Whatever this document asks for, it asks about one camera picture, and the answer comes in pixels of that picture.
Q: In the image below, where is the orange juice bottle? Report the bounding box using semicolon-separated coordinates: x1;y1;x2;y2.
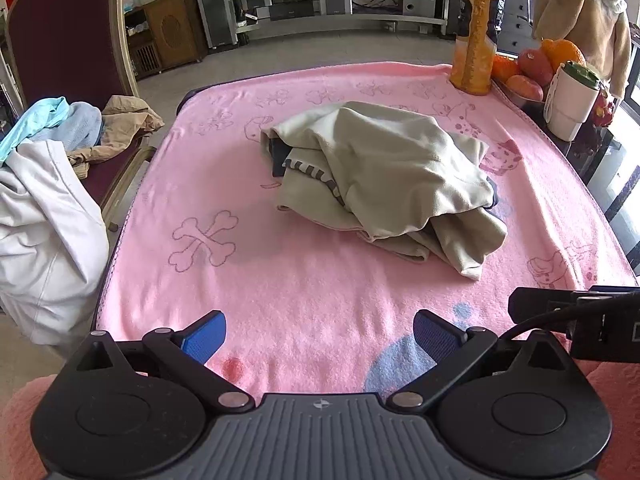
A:
449;0;507;97

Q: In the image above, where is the maroon chair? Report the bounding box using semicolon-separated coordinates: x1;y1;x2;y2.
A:
4;0;157;233

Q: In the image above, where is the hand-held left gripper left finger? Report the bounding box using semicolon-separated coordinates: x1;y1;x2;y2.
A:
75;310;255;414

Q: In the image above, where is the beige sweatshirt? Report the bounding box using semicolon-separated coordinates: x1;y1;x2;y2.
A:
260;101;509;282

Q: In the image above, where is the wooden cabinet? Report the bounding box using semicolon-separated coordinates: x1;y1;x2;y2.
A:
124;0;209;80

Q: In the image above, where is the metal fruit bowl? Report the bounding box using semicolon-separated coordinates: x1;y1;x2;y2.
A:
491;78;548;110

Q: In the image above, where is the red packet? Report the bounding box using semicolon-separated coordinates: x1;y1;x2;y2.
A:
591;85;621;128

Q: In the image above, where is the small orange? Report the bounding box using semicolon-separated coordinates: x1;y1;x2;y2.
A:
492;55;521;82

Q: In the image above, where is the large orange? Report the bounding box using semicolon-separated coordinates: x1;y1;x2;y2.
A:
540;38;587;77

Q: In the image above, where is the grey television stand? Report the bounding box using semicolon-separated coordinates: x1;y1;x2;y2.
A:
227;0;451;36

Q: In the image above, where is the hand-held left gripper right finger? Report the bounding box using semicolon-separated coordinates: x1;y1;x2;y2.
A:
386;309;587;411

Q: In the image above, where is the light blue garment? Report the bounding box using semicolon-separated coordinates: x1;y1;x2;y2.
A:
0;97;71;163

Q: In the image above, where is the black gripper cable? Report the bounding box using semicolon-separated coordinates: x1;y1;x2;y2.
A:
497;296;640;343

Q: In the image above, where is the pink printed blanket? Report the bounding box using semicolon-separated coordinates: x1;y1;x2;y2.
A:
95;61;638;396

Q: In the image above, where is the tall grey speaker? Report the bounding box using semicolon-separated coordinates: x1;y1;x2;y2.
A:
190;0;238;50

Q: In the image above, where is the red-orange fruit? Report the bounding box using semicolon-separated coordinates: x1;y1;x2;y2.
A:
505;75;545;102

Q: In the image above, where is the red apple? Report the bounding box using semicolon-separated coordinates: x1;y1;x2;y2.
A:
517;48;556;87

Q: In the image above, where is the dark subwoofer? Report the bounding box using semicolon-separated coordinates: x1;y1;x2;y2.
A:
401;0;447;16

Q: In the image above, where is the white jacket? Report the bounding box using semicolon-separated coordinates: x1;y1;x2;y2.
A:
0;139;111;347

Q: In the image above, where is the tan coat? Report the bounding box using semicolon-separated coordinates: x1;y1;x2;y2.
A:
531;0;633;97

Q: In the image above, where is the tan garment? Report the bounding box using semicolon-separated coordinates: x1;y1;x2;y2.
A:
67;95;166;180

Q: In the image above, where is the white cup with green lid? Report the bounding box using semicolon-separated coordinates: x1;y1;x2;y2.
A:
543;60;602;142

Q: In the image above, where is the grey drawer chest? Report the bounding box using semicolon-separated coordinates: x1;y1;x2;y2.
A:
496;0;540;57

